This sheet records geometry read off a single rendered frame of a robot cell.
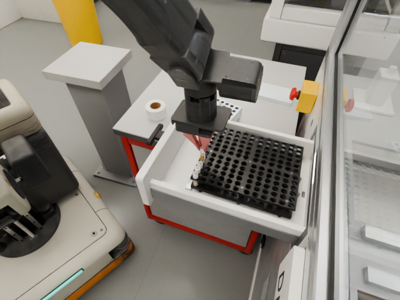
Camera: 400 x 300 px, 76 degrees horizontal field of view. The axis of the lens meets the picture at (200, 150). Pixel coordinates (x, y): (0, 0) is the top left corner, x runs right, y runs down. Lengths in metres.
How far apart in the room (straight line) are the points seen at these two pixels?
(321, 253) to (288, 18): 1.02
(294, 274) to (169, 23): 0.39
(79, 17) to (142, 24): 2.76
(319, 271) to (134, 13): 0.38
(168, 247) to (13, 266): 0.66
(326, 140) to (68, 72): 1.03
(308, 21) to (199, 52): 0.94
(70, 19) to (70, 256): 2.37
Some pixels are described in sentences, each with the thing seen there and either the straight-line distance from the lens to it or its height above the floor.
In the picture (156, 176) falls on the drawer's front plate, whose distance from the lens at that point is 0.59.
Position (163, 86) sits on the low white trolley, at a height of 0.76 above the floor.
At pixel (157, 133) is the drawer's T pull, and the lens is 0.63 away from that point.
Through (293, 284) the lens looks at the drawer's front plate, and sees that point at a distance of 0.46.
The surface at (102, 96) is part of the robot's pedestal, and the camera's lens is 1.25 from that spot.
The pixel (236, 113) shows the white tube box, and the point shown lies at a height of 0.80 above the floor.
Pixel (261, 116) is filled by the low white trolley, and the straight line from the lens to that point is 0.92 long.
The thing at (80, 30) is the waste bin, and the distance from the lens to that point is 3.10.
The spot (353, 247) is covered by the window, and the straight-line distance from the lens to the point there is 0.36.
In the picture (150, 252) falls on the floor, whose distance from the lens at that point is 1.46.
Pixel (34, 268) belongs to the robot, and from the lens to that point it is 1.30.
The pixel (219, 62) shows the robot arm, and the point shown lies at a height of 1.16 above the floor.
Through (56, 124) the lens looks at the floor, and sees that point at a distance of 2.27.
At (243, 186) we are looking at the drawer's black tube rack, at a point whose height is 0.90.
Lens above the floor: 1.35
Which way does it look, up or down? 49 degrees down
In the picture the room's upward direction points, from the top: straight up
